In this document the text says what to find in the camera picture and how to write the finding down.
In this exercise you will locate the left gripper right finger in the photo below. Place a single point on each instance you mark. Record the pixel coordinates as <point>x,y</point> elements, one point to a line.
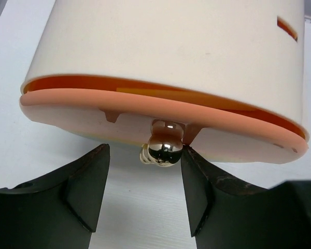
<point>227,212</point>

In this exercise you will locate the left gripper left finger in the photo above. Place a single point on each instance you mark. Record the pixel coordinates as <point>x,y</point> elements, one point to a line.
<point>59,209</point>

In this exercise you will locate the cream cylindrical drawer container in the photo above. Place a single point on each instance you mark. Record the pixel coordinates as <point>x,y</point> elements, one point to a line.
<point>247,51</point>

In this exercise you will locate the orange container drawer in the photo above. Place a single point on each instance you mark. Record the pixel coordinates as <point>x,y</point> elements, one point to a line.
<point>158,117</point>

